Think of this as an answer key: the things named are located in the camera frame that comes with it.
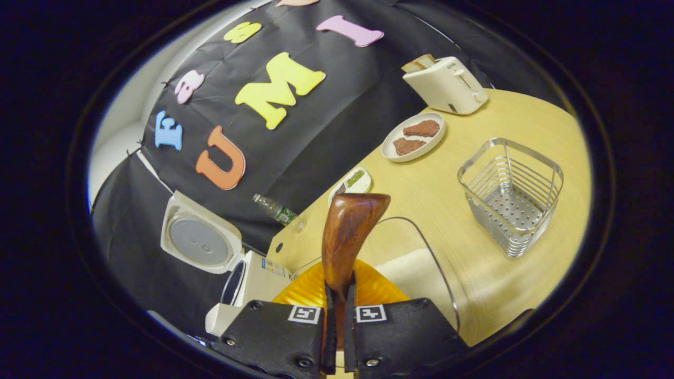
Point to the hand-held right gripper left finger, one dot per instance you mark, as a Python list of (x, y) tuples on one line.
[(274, 337)]

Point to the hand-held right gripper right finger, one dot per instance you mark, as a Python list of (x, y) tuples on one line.
[(405, 337)]

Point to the clear container of rice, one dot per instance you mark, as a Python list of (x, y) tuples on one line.
[(410, 263)]

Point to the white rice cooker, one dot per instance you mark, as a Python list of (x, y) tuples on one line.
[(200, 242)]

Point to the brown wooden spoon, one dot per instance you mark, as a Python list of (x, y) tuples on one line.
[(347, 231)]

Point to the clear plastic water bottle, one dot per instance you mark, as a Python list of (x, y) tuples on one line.
[(276, 211)]

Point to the white divided condiment dish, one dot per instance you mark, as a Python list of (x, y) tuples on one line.
[(353, 181)]

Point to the white round plate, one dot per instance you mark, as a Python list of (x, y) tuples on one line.
[(392, 150)]

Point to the brown meat piece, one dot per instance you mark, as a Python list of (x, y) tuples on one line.
[(408, 146), (421, 128)]

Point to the black backdrop cloth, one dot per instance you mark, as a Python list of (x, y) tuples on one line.
[(337, 131)]

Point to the white toaster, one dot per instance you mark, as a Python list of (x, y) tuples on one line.
[(447, 87)]

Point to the toast bread slice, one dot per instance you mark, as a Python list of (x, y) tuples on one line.
[(412, 66), (426, 60)]

